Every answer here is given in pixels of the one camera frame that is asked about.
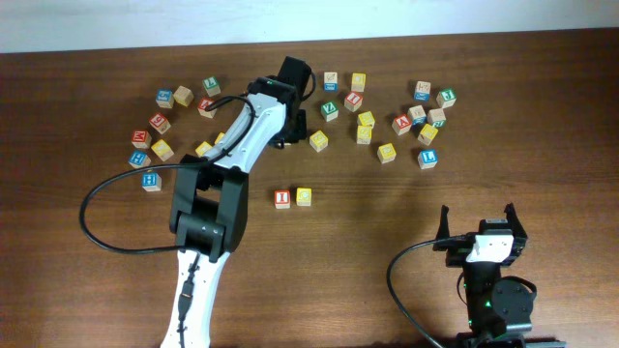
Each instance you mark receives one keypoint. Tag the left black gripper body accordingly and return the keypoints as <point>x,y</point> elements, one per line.
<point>296,131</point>

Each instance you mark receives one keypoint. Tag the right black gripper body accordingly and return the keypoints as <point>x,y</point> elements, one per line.
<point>457,253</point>

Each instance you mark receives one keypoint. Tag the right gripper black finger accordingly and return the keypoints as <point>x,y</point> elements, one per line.
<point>515,225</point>
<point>443,231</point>

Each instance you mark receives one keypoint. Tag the yellow C block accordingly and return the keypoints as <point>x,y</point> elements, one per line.
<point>303,197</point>

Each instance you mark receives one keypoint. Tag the red i block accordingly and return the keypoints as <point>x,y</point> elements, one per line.
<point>353,101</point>
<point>282,199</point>

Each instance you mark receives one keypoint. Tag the red a block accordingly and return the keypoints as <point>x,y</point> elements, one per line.
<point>202,108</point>
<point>401,124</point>

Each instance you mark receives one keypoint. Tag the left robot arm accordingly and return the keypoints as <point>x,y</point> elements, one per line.
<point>209,210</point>

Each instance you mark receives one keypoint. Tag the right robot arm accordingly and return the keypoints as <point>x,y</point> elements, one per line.
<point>499,308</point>

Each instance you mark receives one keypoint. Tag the yellow block centre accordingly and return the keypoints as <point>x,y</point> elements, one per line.
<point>318,141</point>

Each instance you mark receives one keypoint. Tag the green Z block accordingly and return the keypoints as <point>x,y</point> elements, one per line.
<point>329,111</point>

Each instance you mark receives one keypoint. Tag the blue-side block top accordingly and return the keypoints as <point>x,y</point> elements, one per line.
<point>330,81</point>

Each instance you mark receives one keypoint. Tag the yellow block lower pair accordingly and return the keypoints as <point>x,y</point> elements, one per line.
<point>363,135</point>

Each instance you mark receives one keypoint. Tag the yellow block pair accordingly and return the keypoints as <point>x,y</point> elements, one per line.
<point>363,135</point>
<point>366,119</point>

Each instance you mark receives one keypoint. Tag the yellow block upper pair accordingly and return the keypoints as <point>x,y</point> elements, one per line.
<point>366,119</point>

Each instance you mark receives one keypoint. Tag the yellow O block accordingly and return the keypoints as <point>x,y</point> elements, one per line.
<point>219,138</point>

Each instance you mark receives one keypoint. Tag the blue L block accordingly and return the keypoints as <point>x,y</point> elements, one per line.
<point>427,159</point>

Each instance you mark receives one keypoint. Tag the yellow G block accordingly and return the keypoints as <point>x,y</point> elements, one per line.
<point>203,148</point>

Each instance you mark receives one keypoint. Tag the green L block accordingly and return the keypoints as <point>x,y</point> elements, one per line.
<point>211,86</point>

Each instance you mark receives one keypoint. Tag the yellow E block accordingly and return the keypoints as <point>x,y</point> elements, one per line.
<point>386,153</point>

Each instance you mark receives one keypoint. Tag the yellow slash block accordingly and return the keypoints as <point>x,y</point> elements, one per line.
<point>427,134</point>

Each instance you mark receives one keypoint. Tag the green-side R block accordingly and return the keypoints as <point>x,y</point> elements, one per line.
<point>436,117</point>

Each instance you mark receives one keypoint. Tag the plain yellow-side block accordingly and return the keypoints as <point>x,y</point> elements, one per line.
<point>183,95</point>

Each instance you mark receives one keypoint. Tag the blue block middle right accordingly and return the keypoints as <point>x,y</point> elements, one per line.
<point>417,115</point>

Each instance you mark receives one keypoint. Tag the blue 5 block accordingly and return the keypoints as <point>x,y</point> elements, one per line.
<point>165,99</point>

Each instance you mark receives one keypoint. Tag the blue X block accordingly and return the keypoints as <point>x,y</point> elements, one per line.
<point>422,91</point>

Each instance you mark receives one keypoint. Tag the yellow block beside H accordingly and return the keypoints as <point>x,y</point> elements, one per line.
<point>162,150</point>

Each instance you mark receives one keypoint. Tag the green J block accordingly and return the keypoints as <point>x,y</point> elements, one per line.
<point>446,98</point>

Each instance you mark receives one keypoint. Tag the red 6 block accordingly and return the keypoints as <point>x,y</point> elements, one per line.
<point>160,123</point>

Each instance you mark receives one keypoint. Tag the blue H block near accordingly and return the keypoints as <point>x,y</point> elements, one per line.
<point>151,181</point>

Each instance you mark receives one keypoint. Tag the blue h block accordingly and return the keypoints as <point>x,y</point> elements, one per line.
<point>139,159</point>
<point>151,181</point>

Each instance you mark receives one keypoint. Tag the red M block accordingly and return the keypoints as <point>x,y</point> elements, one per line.
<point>141,139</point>

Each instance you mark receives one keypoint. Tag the blue H block far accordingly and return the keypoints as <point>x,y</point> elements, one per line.
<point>139,159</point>

